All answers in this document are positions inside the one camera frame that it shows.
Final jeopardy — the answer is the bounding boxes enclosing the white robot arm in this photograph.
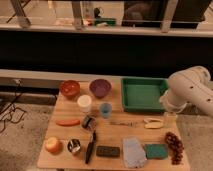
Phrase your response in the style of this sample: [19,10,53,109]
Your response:
[159,66,213,117]

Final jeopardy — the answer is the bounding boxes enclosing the purple bowl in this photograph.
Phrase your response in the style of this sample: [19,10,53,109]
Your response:
[89,79,111,98]

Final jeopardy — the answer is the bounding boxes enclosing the red bowl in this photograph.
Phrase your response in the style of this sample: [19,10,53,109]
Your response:
[59,80,80,98]

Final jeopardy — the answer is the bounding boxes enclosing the yellow banana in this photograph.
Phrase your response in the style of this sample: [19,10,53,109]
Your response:
[144,118,164,129]

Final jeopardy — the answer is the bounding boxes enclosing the bunch of red grapes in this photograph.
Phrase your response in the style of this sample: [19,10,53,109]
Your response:
[165,132,184,165]

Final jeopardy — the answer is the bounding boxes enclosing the green sponge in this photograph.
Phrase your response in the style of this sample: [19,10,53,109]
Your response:
[144,144,168,159]

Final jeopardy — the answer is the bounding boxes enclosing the green plastic tray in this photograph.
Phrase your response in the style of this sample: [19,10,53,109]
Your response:
[121,77,168,113]

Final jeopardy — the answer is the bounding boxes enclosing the grey blue cloth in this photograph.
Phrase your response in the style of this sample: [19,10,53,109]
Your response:
[123,137,147,169]

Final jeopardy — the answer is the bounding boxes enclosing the small blue cup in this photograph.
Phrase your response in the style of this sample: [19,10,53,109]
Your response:
[99,103,112,119]

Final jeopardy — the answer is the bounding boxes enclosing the dark green scouring pad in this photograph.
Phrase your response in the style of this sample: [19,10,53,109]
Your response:
[96,146,120,157]

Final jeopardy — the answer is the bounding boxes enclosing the metal can lying down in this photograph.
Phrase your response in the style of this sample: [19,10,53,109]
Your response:
[81,115,97,131]

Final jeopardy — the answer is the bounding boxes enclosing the white cup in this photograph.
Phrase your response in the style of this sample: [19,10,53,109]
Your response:
[77,95,92,113]

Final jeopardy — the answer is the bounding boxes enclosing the small metal cup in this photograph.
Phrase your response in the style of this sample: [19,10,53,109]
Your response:
[67,139,81,155]

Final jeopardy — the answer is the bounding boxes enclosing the orange carrot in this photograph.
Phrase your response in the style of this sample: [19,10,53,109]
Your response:
[55,119,80,127]

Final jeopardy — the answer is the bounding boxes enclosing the green box on shelf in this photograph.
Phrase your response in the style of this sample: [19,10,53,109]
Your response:
[94,18,116,26]

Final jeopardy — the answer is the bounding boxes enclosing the red yellow apple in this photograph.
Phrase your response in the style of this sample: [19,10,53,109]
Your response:
[45,137,62,153]

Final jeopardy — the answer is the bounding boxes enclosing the black floor cables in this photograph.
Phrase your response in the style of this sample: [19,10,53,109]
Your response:
[0,79,28,134]

